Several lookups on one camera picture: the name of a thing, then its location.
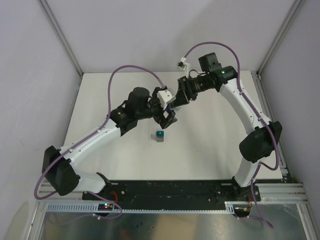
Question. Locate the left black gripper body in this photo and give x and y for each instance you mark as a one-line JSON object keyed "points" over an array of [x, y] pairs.
{"points": [[157, 113]]}

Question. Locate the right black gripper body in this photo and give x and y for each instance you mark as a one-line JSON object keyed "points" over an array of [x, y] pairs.
{"points": [[186, 84]]}

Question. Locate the white pill bottle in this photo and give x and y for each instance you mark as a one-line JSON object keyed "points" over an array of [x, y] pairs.
{"points": [[175, 109]]}

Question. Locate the blue pill box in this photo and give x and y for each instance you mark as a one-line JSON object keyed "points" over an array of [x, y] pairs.
{"points": [[159, 134]]}

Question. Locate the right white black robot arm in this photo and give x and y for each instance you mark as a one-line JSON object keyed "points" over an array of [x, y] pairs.
{"points": [[263, 134]]}

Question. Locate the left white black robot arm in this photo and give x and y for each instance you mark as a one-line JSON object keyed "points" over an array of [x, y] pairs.
{"points": [[61, 167]]}

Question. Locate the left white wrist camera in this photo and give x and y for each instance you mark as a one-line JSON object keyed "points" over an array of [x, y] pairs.
{"points": [[165, 97]]}

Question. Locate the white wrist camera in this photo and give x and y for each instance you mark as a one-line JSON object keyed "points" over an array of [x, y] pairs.
{"points": [[185, 66], [165, 97]]}

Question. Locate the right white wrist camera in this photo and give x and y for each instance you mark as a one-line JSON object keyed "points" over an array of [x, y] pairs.
{"points": [[185, 66]]}

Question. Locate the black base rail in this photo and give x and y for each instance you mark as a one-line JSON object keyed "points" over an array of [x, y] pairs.
{"points": [[175, 194]]}

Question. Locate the grey slotted cable duct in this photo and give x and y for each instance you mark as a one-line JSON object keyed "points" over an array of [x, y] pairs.
{"points": [[105, 208]]}

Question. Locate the aluminium frame crossbar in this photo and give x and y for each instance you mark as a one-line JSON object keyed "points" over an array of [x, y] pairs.
{"points": [[284, 193]]}

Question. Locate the right aluminium frame post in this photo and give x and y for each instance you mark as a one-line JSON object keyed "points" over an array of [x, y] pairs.
{"points": [[281, 33]]}

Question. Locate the aluminium frame post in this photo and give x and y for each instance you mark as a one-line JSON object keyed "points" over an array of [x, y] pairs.
{"points": [[50, 17], [281, 33]]}

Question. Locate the left aluminium frame post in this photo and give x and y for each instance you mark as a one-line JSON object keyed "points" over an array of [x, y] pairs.
{"points": [[50, 17]]}

